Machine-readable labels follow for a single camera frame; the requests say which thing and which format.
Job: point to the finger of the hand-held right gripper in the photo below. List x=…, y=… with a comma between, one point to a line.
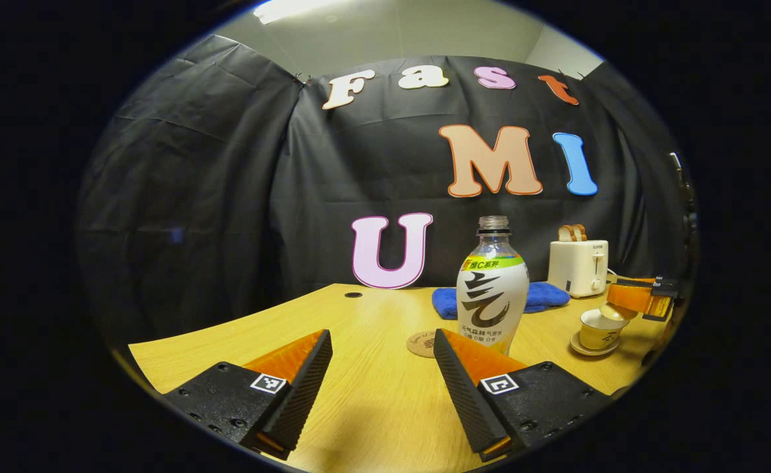
x=631, y=297

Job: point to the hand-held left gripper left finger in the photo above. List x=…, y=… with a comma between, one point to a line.
x=306, y=387

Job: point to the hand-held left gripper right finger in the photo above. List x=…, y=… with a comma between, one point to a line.
x=467, y=401

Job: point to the cream teacup lid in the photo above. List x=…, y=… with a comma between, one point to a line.
x=616, y=313

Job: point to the cream teacup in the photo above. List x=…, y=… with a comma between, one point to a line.
x=597, y=336

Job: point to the round cork coaster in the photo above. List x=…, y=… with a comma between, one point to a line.
x=421, y=345

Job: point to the clear water bottle white label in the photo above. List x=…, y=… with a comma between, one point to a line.
x=492, y=295

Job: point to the cream toaster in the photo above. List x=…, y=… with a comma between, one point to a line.
x=576, y=269

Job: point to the cream saucer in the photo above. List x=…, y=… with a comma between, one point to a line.
x=582, y=348

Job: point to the toast bread slice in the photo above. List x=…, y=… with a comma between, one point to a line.
x=565, y=233
x=580, y=232

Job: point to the blue towel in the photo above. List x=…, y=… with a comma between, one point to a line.
x=546, y=295

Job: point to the black backdrop cloth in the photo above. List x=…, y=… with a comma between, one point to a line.
x=214, y=197

